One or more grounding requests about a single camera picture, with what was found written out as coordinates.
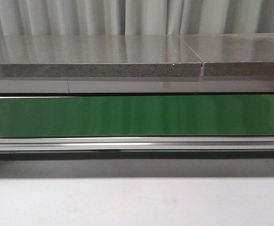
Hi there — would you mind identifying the grey stone slab left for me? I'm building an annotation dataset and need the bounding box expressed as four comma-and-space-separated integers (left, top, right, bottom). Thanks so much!
0, 35, 201, 78

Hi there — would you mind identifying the green conveyor belt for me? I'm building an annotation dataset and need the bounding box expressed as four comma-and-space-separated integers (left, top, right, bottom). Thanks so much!
0, 94, 274, 137

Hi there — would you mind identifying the grey stone slab right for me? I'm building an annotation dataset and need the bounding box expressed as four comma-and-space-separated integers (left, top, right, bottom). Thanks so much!
181, 33, 274, 80

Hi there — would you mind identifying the grey pleated curtain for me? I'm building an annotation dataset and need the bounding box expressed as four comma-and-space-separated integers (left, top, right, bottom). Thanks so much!
0, 0, 274, 35

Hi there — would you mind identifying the grey stone slab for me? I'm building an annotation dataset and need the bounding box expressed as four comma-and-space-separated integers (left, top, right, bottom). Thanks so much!
0, 35, 201, 78
181, 33, 274, 80

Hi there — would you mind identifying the aluminium conveyor side rail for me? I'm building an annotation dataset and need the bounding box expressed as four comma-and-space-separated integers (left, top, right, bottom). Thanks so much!
0, 136, 274, 153

